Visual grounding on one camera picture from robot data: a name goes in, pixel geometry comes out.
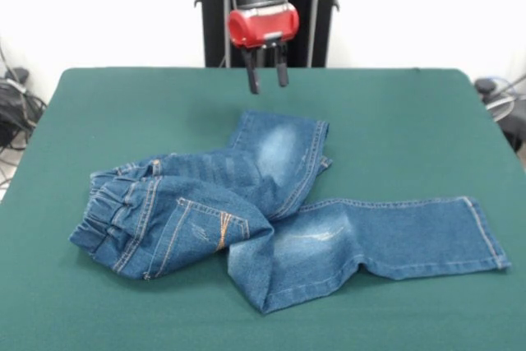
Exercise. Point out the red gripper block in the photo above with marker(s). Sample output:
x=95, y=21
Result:
x=263, y=26

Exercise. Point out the blue denim jeans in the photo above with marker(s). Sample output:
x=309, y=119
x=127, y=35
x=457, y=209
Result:
x=287, y=244

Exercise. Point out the dark green table cloth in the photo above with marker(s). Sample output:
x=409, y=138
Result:
x=123, y=121

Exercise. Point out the grey swivel chair base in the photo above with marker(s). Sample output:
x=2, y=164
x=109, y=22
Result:
x=17, y=75
x=503, y=108

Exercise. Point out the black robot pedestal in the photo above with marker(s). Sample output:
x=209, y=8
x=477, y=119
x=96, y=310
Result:
x=312, y=10

